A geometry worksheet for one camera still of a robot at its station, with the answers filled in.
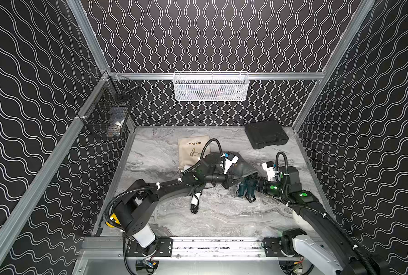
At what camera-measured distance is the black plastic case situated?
1088 millimetres

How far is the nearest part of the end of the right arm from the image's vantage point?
2.26ft

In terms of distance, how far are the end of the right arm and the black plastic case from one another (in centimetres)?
38
